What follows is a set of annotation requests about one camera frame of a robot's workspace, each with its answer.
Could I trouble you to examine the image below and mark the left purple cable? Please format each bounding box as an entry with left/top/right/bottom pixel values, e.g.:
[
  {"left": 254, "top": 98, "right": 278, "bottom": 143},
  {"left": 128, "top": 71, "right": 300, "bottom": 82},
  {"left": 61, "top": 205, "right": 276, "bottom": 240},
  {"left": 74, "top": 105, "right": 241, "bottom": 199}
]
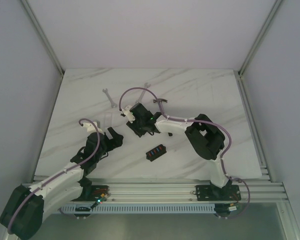
[{"left": 7, "top": 118, "right": 101, "bottom": 235}]

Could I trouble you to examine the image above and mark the right silver wrench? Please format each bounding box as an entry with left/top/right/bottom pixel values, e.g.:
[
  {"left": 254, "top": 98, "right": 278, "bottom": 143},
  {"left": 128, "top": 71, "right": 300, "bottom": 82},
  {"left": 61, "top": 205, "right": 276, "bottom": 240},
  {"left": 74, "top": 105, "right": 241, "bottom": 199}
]
[{"left": 135, "top": 82, "right": 151, "bottom": 104}]

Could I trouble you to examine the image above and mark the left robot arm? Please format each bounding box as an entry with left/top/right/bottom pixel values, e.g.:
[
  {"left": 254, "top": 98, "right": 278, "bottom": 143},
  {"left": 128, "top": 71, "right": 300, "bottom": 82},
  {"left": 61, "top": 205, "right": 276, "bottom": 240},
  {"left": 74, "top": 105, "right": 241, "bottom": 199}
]
[{"left": 0, "top": 127, "right": 124, "bottom": 240}]

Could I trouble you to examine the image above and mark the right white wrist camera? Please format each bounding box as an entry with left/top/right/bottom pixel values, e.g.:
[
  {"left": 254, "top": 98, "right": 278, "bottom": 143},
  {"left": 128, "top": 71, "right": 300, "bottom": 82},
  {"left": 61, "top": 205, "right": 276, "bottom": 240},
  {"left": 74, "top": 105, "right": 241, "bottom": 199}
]
[{"left": 121, "top": 105, "right": 136, "bottom": 123}]

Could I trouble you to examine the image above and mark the aluminium frame post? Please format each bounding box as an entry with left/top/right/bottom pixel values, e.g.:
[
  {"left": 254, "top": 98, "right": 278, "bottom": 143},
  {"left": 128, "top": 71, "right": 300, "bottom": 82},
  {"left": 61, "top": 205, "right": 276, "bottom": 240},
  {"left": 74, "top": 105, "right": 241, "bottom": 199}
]
[
  {"left": 20, "top": 0, "right": 65, "bottom": 77},
  {"left": 237, "top": 0, "right": 284, "bottom": 75}
]

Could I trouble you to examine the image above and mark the silver wrench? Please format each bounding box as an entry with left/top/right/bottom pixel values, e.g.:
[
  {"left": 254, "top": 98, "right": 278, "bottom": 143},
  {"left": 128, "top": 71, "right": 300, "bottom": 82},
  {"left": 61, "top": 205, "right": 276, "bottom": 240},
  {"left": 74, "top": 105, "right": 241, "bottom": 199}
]
[
  {"left": 135, "top": 82, "right": 151, "bottom": 104},
  {"left": 102, "top": 88, "right": 117, "bottom": 108}
]

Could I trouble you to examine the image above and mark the left aluminium frame post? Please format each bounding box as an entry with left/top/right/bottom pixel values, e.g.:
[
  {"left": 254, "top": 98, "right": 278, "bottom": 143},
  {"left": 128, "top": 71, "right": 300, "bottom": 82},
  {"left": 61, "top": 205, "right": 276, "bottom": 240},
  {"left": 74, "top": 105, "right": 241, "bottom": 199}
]
[{"left": 20, "top": 0, "right": 65, "bottom": 77}]

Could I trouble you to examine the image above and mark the grey slotted cable duct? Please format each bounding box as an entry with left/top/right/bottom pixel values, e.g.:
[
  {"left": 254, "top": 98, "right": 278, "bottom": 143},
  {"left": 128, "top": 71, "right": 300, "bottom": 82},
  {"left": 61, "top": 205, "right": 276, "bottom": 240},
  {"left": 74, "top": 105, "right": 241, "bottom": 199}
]
[{"left": 60, "top": 203, "right": 216, "bottom": 215}]

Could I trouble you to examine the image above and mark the clear fuse box lid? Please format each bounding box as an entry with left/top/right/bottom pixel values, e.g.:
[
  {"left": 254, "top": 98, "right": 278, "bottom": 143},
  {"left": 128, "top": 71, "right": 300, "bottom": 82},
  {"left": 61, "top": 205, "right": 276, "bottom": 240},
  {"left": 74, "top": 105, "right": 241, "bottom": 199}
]
[{"left": 103, "top": 112, "right": 114, "bottom": 128}]

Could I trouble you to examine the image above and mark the purple cable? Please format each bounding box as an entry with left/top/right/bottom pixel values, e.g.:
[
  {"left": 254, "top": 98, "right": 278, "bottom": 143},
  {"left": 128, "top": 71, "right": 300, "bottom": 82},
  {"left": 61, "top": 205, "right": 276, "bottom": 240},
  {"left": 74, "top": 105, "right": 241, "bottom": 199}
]
[
  {"left": 7, "top": 118, "right": 101, "bottom": 235},
  {"left": 118, "top": 86, "right": 251, "bottom": 221}
]

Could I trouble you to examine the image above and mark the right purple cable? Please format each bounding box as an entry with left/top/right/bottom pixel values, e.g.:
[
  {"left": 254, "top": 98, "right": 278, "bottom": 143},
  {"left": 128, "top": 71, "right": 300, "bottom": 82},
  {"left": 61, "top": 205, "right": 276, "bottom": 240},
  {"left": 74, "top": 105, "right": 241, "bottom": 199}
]
[{"left": 118, "top": 86, "right": 251, "bottom": 221}]

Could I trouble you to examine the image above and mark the right aluminium frame post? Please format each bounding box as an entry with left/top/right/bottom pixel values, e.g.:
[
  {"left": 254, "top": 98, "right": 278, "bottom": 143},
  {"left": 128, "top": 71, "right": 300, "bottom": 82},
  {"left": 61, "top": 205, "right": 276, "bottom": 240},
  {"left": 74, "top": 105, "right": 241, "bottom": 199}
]
[{"left": 237, "top": 0, "right": 284, "bottom": 75}]

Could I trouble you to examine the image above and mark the black handled claw hammer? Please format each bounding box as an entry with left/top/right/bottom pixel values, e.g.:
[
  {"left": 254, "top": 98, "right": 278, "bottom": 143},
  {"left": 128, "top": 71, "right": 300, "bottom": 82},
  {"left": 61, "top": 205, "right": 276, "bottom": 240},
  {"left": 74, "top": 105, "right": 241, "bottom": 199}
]
[{"left": 153, "top": 98, "right": 168, "bottom": 104}]

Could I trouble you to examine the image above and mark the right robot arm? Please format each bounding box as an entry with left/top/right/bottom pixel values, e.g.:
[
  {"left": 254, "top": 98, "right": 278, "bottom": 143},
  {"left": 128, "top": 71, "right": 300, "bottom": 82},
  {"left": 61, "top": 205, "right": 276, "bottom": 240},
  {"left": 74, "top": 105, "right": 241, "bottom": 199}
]
[{"left": 121, "top": 103, "right": 230, "bottom": 201}]

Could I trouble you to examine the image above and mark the black fuse box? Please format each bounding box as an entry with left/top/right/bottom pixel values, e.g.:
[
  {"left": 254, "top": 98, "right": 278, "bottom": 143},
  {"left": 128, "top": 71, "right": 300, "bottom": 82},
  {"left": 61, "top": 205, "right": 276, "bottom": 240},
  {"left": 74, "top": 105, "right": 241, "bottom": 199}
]
[{"left": 146, "top": 144, "right": 167, "bottom": 162}]

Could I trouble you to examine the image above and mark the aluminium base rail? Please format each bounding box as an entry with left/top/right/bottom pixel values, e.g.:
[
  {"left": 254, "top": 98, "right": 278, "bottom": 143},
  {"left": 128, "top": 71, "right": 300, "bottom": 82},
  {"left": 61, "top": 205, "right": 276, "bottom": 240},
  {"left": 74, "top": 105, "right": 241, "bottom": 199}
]
[{"left": 16, "top": 177, "right": 289, "bottom": 203}]

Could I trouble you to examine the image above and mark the left silver wrench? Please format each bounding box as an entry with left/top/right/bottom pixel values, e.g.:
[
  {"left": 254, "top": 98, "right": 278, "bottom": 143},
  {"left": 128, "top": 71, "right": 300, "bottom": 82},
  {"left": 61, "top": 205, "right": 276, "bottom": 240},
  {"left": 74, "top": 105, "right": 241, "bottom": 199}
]
[{"left": 102, "top": 88, "right": 117, "bottom": 108}]

